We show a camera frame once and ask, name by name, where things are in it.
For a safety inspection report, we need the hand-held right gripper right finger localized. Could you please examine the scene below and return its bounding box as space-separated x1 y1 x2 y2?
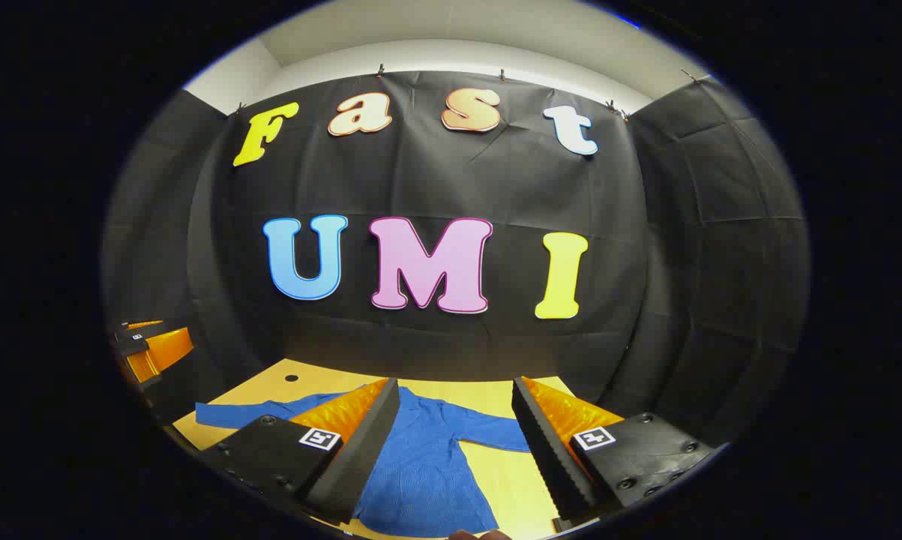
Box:
511 376 715 533

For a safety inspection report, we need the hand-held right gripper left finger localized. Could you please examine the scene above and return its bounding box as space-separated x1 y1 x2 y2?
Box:
199 377 401 526

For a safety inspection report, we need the blue button shirt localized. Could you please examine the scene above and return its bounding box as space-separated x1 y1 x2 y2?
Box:
194 386 534 539

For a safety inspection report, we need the row of backdrop clips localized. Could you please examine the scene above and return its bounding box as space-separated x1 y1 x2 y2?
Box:
233 64 703 121

